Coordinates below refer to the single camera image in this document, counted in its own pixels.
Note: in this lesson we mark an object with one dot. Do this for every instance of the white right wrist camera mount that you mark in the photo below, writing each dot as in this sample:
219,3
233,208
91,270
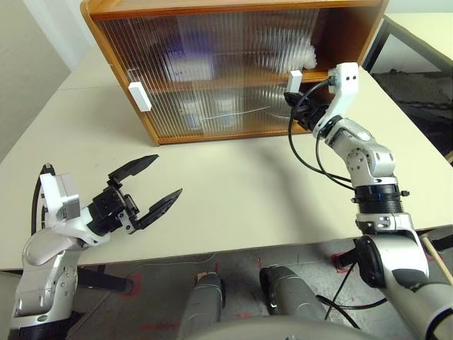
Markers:
345,85

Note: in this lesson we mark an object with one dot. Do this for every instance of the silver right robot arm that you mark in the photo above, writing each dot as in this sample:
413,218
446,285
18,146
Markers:
375,159

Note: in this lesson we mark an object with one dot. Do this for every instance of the light wooden stick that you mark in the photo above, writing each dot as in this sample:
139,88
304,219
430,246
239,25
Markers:
439,262

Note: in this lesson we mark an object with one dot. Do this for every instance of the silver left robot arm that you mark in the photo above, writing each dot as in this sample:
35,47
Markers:
46,276

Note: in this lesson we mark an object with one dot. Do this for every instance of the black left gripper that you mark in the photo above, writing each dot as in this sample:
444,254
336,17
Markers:
106,212

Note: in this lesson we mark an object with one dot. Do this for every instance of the grey robot torso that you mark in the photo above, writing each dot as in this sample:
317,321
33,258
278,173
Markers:
293,329

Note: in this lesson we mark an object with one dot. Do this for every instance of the grey robot leg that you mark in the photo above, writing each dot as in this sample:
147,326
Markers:
203,304
290,294

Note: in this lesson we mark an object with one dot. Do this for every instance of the wooden cabinet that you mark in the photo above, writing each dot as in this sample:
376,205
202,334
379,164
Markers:
354,32

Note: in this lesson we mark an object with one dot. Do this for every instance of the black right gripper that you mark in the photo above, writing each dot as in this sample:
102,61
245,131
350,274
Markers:
309,115

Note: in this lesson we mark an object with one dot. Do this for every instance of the grey right robot leg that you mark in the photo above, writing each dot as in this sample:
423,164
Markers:
290,294

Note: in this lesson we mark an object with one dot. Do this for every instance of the white plush bear red sweater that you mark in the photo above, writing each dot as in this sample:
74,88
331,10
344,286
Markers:
309,56

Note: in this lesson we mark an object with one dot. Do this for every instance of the cream table black legs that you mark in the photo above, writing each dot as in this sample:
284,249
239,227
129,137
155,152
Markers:
417,35

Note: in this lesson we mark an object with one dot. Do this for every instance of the purple tissue pack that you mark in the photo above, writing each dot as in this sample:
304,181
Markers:
185,63

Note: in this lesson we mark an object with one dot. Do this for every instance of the grey left robot leg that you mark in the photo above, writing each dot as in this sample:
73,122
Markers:
203,304

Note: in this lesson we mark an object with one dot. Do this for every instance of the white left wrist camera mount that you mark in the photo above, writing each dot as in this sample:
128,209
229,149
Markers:
60,202

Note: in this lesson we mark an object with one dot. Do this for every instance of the white jar blue label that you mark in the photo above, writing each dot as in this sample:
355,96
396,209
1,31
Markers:
191,115
226,113

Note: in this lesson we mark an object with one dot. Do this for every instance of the ribbed clear sliding door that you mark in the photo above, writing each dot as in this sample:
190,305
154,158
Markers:
269,46
141,53

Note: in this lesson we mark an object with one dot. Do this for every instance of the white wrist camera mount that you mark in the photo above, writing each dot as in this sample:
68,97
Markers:
60,202
345,85

